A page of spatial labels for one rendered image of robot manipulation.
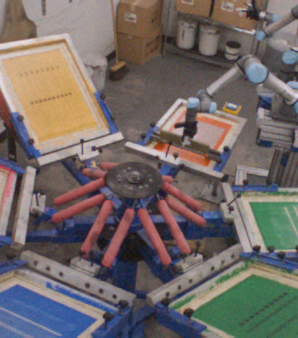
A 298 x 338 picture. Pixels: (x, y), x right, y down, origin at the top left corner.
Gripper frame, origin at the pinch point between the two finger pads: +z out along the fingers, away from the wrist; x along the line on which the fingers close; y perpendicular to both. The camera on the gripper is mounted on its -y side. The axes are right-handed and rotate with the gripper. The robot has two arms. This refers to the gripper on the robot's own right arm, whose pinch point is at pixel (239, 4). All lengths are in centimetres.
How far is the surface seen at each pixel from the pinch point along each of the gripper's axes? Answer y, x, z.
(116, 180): 9, -204, -38
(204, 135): 60, -92, -29
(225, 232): 54, -167, -88
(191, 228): 41, -185, -75
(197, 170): 45, -140, -51
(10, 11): 28, -86, 176
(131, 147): 44, -149, -5
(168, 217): 20, -201, -70
